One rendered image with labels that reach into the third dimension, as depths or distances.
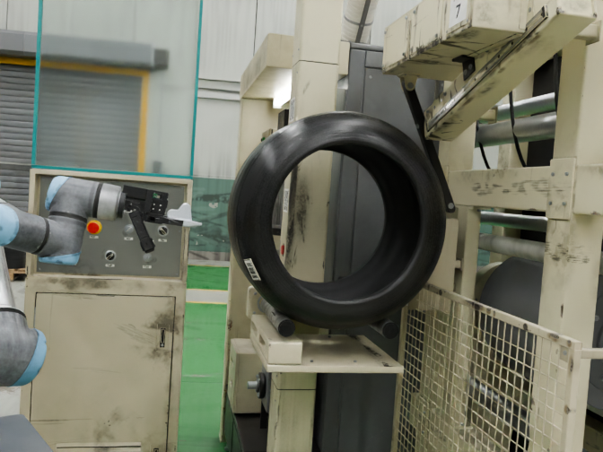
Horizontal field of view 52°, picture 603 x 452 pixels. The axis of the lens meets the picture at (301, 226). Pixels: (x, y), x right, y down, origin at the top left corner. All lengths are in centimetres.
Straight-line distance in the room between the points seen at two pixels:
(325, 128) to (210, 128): 927
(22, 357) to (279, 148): 82
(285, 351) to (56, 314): 100
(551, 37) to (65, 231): 120
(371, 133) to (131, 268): 112
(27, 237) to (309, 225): 85
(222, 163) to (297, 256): 887
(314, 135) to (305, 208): 44
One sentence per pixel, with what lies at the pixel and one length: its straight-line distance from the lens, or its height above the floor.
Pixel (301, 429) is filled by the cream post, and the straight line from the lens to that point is 210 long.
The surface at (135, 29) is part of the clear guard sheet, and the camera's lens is 237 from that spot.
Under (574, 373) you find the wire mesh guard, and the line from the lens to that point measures 133.
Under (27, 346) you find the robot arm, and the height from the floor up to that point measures 82.
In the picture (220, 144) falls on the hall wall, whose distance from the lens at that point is 1080.
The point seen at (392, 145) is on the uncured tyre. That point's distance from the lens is 162.
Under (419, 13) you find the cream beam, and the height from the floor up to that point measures 175.
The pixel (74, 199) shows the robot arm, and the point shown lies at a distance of 162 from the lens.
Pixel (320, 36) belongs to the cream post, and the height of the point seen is 173.
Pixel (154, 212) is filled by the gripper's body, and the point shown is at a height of 117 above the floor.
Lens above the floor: 125
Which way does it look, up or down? 3 degrees down
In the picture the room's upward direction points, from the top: 4 degrees clockwise
